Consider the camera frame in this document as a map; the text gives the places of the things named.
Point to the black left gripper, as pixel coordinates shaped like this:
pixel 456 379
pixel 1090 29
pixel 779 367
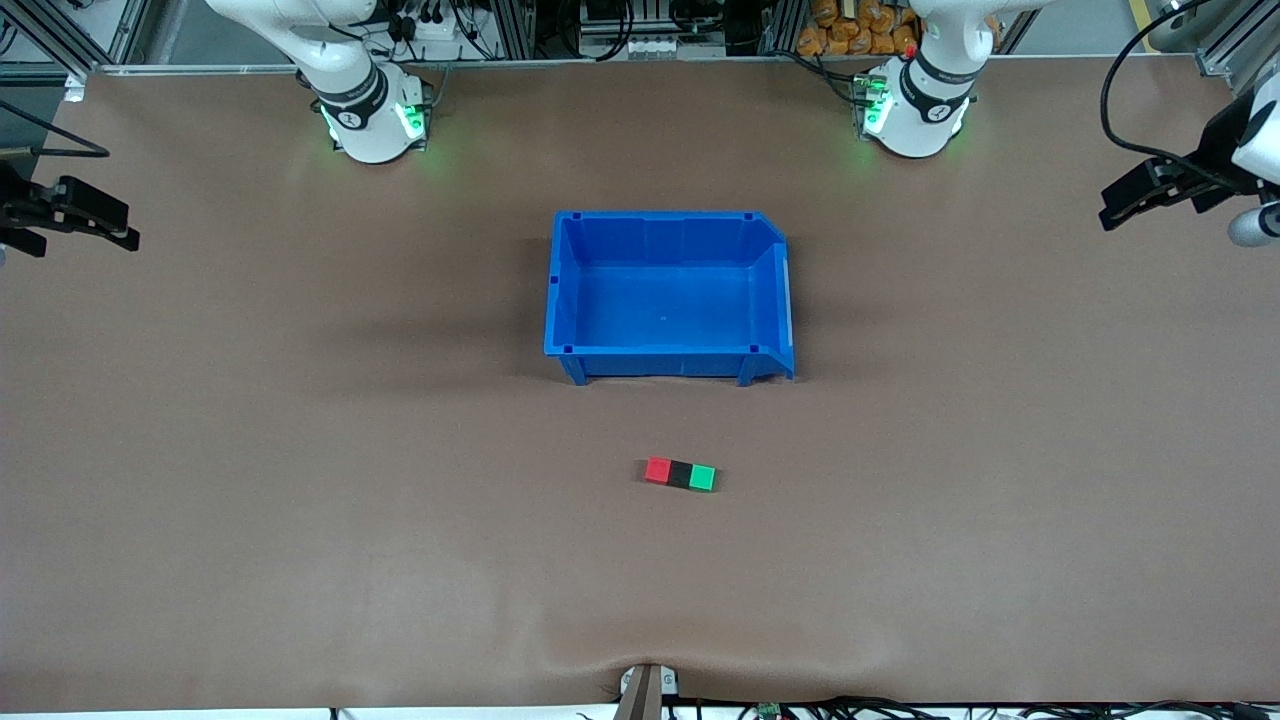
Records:
pixel 1211 152

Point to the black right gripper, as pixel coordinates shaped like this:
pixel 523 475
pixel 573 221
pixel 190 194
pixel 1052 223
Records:
pixel 14 205

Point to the green cube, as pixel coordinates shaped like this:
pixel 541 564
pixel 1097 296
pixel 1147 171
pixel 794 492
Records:
pixel 704 478

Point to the black cube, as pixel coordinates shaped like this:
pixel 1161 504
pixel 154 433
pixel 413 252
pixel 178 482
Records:
pixel 682 475

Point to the red cube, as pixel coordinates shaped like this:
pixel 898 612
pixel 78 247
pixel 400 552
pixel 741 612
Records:
pixel 658 470

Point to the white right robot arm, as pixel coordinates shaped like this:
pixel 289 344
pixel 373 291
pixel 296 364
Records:
pixel 365 120

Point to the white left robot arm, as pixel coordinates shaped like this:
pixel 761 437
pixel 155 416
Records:
pixel 915 120

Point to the bag of orange snacks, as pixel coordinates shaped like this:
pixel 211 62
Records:
pixel 840 30

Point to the white power strip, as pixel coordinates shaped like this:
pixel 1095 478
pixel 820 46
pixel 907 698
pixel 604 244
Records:
pixel 440 45

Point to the table cover mat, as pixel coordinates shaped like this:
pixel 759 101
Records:
pixel 400 560

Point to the blue plastic storage bin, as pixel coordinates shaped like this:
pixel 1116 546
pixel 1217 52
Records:
pixel 665 300

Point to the white corner bracket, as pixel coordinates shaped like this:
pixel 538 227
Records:
pixel 75 88

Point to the aluminium frame structure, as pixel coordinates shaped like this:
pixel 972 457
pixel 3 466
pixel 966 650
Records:
pixel 60 40
pixel 1235 50

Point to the aluminium frame post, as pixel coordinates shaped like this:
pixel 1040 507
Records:
pixel 512 30
pixel 780 25

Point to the metal table edge rail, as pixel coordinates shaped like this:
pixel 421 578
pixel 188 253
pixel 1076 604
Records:
pixel 650 63

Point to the metal camera mount clamp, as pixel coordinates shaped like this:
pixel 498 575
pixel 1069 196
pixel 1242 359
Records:
pixel 640 700

